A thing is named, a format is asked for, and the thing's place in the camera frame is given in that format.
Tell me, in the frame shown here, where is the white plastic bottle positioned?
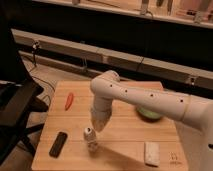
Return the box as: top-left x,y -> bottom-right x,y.
83,127 -> 98,152

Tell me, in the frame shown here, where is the wooden table board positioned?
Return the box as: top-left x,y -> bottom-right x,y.
32,81 -> 188,171

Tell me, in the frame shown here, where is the black chair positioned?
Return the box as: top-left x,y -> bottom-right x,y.
0,18 -> 48,165

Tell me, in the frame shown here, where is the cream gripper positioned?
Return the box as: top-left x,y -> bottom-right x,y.
91,110 -> 112,132

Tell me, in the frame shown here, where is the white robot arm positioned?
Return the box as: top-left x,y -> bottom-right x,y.
90,70 -> 213,171

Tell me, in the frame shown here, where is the black remote control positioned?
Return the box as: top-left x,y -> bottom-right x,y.
49,132 -> 68,158

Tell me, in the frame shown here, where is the green bowl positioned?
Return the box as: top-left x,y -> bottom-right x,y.
137,107 -> 162,120

